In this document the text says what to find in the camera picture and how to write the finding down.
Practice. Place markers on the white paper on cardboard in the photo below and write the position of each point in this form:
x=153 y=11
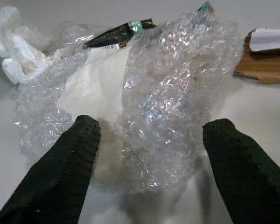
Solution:
x=270 y=39

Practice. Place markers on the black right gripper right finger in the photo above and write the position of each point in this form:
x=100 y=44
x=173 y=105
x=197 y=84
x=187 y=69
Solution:
x=243 y=172

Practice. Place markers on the torn brown cardboard piece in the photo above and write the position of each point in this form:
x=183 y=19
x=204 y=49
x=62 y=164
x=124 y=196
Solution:
x=263 y=66

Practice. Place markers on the clear bubble wrap sheet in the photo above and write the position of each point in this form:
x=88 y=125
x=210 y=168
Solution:
x=168 y=98

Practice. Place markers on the crumpled white plastic bag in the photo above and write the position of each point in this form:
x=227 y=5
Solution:
x=18 y=53

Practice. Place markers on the black and green wrapper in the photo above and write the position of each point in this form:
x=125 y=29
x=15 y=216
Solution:
x=114 y=35

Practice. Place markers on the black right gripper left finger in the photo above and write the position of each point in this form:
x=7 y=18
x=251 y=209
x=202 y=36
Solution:
x=53 y=172

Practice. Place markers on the white paper sheet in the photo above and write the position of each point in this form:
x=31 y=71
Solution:
x=95 y=88

